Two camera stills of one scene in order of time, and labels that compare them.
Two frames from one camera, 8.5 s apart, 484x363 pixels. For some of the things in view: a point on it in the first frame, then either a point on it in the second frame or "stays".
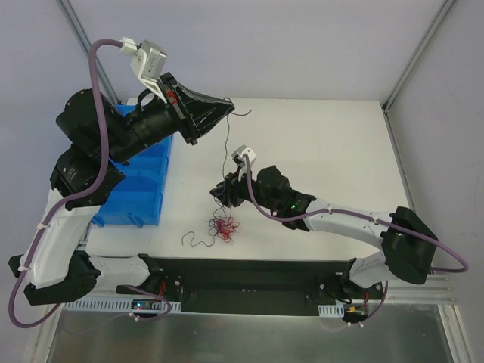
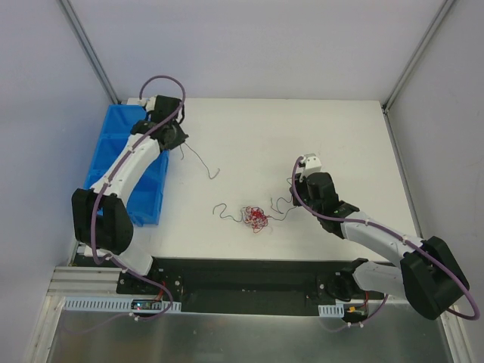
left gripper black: x=181 y=110 to x=178 y=137
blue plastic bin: x=136 y=201 stays
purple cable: x=226 y=139 to x=208 y=171
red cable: x=225 y=229 to x=256 y=218
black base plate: x=259 y=286 stays
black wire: x=224 y=227 to x=255 y=216
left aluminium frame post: x=72 y=17 stays
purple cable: x=202 y=241 to x=268 y=215
